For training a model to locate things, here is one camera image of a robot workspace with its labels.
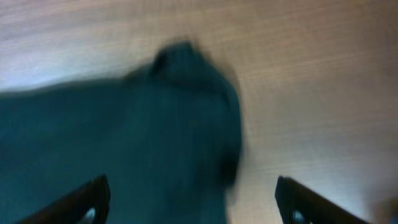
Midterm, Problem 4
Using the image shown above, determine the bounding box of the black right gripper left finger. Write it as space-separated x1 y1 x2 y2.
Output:
18 175 111 224

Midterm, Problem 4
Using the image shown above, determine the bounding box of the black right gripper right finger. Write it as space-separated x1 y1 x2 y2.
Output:
275 176 368 224

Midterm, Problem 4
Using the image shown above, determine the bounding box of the black polo shirt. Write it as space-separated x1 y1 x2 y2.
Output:
1 42 242 223

